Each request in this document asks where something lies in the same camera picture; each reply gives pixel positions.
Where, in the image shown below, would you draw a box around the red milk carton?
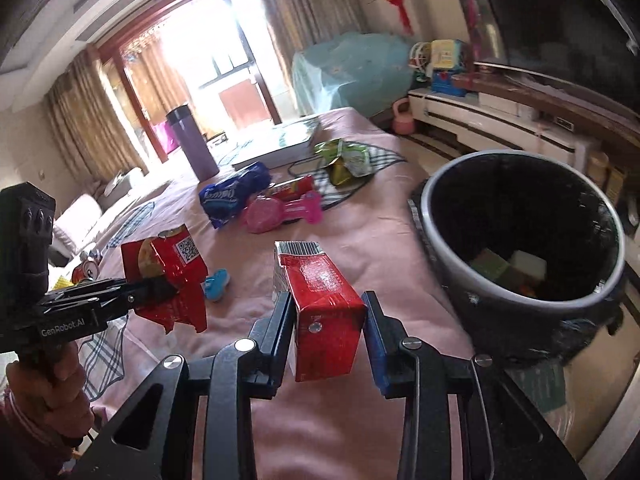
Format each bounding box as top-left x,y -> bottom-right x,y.
273,240 -> 367,382

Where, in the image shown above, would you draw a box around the green carton box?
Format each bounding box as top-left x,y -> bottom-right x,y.
469,248 -> 510,283

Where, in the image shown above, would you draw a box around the red snack bag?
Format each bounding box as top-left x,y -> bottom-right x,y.
120,224 -> 207,334

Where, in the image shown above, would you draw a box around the black trash bin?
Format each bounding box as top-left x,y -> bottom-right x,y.
409,151 -> 625,367

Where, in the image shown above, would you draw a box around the left hand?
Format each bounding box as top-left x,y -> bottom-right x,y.
6,342 -> 94,439

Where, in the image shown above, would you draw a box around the red soda can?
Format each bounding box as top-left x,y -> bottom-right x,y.
70,258 -> 100,285

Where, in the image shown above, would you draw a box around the blue plastic toy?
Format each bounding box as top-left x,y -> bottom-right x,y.
202,269 -> 231,302

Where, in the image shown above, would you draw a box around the pink tablecloth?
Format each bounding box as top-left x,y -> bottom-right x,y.
44,106 -> 482,480

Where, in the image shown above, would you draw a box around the pink plastic toy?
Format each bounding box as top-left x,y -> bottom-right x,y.
241,191 -> 322,234

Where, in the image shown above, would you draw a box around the blue cookie package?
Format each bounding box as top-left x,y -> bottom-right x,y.
198,162 -> 271,229

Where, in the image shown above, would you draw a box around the plaid cloth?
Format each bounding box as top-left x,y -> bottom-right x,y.
288,138 -> 406,210

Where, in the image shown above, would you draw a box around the green snack wrappers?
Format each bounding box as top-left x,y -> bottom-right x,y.
314,139 -> 374,188

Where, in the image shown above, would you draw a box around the colourful children's book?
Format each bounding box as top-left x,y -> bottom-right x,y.
228,115 -> 320,170

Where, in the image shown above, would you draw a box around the pink kettlebell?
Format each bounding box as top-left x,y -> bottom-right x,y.
392,98 -> 416,136

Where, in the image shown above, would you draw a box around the purple thermos bottle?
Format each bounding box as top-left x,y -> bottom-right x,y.
166,104 -> 219,182

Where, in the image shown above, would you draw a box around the white tv cabinet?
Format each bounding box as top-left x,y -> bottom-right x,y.
408,88 -> 601,172

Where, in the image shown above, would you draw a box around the teal covered furniture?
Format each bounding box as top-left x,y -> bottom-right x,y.
291,32 -> 413,118

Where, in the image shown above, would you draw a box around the toy cash register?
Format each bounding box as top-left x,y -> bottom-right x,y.
431,39 -> 466,96

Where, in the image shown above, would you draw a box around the beige curtain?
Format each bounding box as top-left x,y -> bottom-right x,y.
260,0 -> 369,79

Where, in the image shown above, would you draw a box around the pink stick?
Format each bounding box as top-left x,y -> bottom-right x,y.
466,0 -> 482,62

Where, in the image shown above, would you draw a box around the black television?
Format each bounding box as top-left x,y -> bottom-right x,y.
460,0 -> 639,110

